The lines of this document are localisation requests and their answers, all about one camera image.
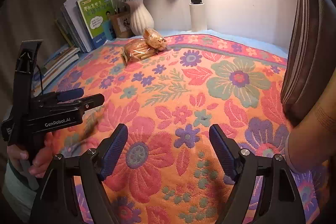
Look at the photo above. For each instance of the white ribbed vase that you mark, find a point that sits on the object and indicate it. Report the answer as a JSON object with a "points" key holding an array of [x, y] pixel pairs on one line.
{"points": [[139, 19]]}

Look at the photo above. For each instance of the floral cloth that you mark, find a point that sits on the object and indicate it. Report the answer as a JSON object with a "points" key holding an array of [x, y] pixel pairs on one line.
{"points": [[183, 98]]}

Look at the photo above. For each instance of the pile of flat books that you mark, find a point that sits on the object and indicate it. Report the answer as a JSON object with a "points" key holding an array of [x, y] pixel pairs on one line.
{"points": [[57, 58]]}

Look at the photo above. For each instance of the clear round cookie packet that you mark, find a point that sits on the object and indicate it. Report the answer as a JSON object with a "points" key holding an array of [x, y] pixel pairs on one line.
{"points": [[155, 39]]}

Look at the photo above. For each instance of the green book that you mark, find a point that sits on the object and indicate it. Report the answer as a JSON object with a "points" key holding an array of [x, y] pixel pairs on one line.
{"points": [[95, 16]]}

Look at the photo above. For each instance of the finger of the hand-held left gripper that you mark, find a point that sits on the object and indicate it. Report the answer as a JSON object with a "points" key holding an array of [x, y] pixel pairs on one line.
{"points": [[71, 92], [90, 101]]}

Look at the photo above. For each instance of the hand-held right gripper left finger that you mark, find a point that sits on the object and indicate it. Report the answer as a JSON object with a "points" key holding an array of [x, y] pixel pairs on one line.
{"points": [[113, 153]]}

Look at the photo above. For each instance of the small brown pen holder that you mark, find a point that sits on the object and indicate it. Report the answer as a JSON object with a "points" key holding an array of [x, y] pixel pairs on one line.
{"points": [[122, 24]]}

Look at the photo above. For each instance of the light blue box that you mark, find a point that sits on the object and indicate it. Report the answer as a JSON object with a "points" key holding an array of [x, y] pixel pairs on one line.
{"points": [[107, 29]]}

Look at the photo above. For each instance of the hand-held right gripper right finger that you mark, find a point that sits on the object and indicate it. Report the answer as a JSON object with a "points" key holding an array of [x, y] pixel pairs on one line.
{"points": [[223, 153]]}

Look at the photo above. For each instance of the row of upright books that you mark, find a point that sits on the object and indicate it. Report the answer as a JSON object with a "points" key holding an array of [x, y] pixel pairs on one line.
{"points": [[72, 27]]}

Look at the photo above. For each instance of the white cylinder lamp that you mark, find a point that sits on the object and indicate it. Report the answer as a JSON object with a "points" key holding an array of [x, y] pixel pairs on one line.
{"points": [[198, 16]]}

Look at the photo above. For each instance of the grey zipper bag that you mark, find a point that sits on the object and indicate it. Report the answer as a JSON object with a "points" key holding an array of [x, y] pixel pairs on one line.
{"points": [[302, 56]]}

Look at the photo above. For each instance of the person's left forearm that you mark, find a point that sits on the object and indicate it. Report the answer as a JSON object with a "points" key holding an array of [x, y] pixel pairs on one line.
{"points": [[18, 195]]}

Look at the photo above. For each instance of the clear toast biscuit packet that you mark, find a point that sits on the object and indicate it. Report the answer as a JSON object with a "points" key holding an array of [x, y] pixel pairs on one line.
{"points": [[136, 52]]}

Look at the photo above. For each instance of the person's left hand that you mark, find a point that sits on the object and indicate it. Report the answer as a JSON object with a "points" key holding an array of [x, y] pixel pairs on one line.
{"points": [[43, 158]]}

